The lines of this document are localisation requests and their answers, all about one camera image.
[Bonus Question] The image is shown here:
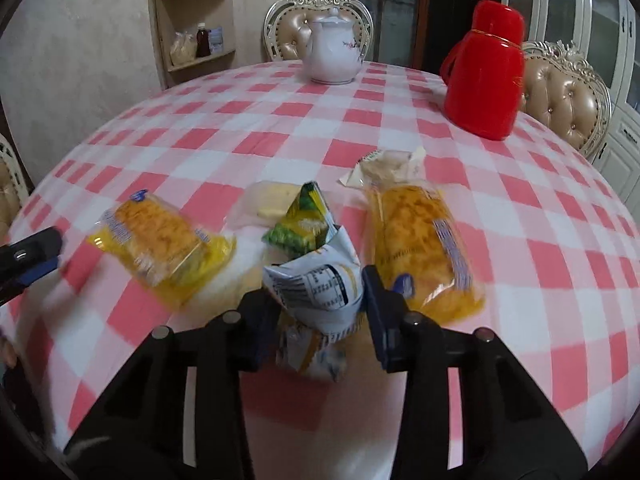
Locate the red thermos jug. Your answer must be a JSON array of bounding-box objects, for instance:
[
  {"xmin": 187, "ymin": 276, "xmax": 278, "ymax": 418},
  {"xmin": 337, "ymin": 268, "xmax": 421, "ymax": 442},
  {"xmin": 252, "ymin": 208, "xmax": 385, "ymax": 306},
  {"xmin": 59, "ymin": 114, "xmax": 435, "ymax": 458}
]
[{"xmin": 440, "ymin": 0, "xmax": 526, "ymax": 141}]

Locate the wooden framed glass door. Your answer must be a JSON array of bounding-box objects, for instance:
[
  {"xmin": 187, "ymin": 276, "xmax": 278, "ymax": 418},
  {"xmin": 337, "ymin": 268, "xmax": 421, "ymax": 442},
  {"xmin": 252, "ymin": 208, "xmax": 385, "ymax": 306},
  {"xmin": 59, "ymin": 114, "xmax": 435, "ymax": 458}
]
[{"xmin": 311, "ymin": 0, "xmax": 507, "ymax": 69}]

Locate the yellow cake packet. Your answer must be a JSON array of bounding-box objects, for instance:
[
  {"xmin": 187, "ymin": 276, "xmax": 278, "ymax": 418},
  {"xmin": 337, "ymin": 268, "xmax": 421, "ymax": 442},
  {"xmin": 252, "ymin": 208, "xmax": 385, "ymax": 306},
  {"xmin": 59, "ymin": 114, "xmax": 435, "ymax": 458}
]
[
  {"xmin": 86, "ymin": 189, "xmax": 237, "ymax": 309},
  {"xmin": 364, "ymin": 184, "xmax": 487, "ymax": 323}
]

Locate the cream tufted dining chair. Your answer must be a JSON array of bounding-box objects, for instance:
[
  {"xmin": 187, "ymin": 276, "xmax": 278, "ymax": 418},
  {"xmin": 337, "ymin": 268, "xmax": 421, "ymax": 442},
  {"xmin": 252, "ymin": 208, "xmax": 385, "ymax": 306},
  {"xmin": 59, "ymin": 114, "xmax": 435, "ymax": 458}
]
[
  {"xmin": 263, "ymin": 0, "xmax": 374, "ymax": 64},
  {"xmin": 0, "ymin": 134, "xmax": 29, "ymax": 242},
  {"xmin": 520, "ymin": 40, "xmax": 614, "ymax": 162}
]

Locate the green yellow snack packet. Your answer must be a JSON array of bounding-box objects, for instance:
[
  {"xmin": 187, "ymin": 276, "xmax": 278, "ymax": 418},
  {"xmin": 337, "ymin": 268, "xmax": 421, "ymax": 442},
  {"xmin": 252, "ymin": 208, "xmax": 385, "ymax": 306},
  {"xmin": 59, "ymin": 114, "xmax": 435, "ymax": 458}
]
[{"xmin": 262, "ymin": 181, "xmax": 342, "ymax": 254}]

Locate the wooden corner shelf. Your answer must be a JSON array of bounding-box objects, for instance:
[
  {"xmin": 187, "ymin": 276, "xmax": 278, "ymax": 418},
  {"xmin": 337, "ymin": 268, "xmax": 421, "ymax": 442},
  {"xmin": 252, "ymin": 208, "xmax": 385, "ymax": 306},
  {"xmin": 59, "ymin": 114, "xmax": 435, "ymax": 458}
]
[{"xmin": 147, "ymin": 0, "xmax": 237, "ymax": 89}]

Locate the beige clear pastry packet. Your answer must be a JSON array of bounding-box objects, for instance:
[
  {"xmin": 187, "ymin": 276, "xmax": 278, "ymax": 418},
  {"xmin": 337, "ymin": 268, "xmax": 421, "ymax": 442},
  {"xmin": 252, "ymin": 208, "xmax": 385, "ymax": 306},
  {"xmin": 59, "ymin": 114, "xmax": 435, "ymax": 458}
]
[{"xmin": 340, "ymin": 147, "xmax": 427, "ymax": 189}]

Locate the clear bag of beige food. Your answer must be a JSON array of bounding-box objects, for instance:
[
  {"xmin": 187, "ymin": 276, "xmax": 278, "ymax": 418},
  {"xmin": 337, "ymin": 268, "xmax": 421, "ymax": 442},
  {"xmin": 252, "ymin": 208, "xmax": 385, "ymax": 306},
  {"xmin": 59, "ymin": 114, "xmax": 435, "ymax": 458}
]
[{"xmin": 169, "ymin": 31, "xmax": 198, "ymax": 66}]

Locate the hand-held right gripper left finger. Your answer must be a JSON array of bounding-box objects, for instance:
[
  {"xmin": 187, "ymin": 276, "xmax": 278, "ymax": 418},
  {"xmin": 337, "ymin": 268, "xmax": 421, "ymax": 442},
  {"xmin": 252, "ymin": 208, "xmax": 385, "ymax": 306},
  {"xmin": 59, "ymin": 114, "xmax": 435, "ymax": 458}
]
[{"xmin": 65, "ymin": 287, "xmax": 284, "ymax": 480}]

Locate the white blue yellow packet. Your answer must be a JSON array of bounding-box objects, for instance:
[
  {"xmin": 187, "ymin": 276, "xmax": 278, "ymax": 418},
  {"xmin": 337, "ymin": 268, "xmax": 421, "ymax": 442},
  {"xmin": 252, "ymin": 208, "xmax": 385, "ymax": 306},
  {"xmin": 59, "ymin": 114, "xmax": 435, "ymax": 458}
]
[{"xmin": 262, "ymin": 225, "xmax": 364, "ymax": 384}]

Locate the dark bottle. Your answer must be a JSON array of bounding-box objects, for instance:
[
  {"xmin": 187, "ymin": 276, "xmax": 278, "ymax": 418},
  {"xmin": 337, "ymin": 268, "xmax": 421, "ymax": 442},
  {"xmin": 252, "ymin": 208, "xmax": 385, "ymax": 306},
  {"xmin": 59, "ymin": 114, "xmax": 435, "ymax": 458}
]
[{"xmin": 195, "ymin": 22, "xmax": 212, "ymax": 59}]

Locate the red white checked tablecloth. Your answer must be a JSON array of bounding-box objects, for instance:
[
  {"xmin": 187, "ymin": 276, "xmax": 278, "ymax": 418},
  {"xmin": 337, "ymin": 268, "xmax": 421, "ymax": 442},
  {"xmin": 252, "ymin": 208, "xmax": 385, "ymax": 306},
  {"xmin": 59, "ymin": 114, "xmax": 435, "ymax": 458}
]
[{"xmin": 0, "ymin": 59, "xmax": 640, "ymax": 476}]

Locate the white glass-front cabinet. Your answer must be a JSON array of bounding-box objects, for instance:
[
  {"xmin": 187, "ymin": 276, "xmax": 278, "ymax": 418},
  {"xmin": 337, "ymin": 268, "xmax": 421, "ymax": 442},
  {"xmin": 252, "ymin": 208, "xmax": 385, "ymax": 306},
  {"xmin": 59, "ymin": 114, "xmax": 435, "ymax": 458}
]
[{"xmin": 502, "ymin": 0, "xmax": 640, "ymax": 192}]

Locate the frosted round cracker packet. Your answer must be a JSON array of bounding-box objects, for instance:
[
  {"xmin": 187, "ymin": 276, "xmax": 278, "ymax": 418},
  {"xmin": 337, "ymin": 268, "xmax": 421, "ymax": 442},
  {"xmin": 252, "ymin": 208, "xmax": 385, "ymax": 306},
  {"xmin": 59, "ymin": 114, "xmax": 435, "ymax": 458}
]
[{"xmin": 227, "ymin": 181, "xmax": 304, "ymax": 234}]

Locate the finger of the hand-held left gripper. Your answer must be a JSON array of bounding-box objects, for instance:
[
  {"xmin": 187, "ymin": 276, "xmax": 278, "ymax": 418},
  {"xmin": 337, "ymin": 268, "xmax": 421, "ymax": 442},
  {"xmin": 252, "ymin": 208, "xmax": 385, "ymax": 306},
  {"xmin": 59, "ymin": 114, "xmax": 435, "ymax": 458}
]
[
  {"xmin": 0, "ymin": 226, "xmax": 64, "ymax": 274},
  {"xmin": 0, "ymin": 257, "xmax": 59, "ymax": 304}
]

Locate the white porcelain teapot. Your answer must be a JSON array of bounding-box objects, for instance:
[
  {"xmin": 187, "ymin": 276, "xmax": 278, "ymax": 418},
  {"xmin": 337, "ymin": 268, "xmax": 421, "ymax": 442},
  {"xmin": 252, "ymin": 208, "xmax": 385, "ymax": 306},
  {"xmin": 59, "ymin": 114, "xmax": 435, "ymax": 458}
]
[{"xmin": 299, "ymin": 7, "xmax": 367, "ymax": 85}]

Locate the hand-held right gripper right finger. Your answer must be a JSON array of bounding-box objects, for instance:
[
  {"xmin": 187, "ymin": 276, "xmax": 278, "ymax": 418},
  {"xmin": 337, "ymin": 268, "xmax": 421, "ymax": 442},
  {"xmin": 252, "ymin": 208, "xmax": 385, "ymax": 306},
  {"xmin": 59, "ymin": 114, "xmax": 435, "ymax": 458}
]
[{"xmin": 362, "ymin": 265, "xmax": 589, "ymax": 480}]

